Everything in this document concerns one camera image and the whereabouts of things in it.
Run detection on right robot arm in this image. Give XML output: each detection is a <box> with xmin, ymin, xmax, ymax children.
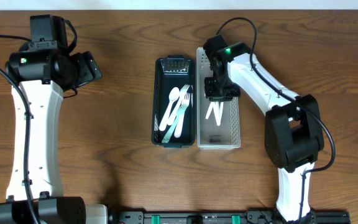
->
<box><xmin>203</xmin><ymin>34</ymin><xmax>325</xmax><ymax>223</ymax></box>

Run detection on white plastic spoon top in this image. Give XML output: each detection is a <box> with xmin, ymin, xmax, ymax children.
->
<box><xmin>205</xmin><ymin>101</ymin><xmax>217</xmax><ymax>119</ymax></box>

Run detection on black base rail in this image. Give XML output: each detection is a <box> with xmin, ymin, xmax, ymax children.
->
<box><xmin>107</xmin><ymin>209</ymin><xmax>351</xmax><ymax>224</ymax></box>

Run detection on clear perforated plastic basket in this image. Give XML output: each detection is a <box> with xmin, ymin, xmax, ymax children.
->
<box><xmin>196</xmin><ymin>47</ymin><xmax>241</xmax><ymax>149</ymax></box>

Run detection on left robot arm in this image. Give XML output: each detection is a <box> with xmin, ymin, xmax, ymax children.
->
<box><xmin>0</xmin><ymin>14</ymin><xmax>111</xmax><ymax>223</ymax></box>

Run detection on pale green plastic fork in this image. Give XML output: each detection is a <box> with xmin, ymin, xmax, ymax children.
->
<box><xmin>162</xmin><ymin>105</ymin><xmax>188</xmax><ymax>143</ymax></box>

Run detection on cream plastic spoon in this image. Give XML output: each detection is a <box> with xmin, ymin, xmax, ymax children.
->
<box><xmin>159</xmin><ymin>87</ymin><xmax>180</xmax><ymax>131</ymax></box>

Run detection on white plastic fork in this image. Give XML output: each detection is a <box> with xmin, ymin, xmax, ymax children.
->
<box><xmin>174</xmin><ymin>93</ymin><xmax>191</xmax><ymax>138</ymax></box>
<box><xmin>167</xmin><ymin>85</ymin><xmax>190</xmax><ymax>126</ymax></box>

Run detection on white plastic spoon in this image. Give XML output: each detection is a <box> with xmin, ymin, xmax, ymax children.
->
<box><xmin>206</xmin><ymin>101</ymin><xmax>223</xmax><ymax>126</ymax></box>
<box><xmin>205</xmin><ymin>101</ymin><xmax>217</xmax><ymax>119</ymax></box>
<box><xmin>215</xmin><ymin>102</ymin><xmax>224</xmax><ymax>126</ymax></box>

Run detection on black perforated plastic basket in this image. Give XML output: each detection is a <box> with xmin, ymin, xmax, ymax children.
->
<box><xmin>151</xmin><ymin>55</ymin><xmax>196</xmax><ymax>148</ymax></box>

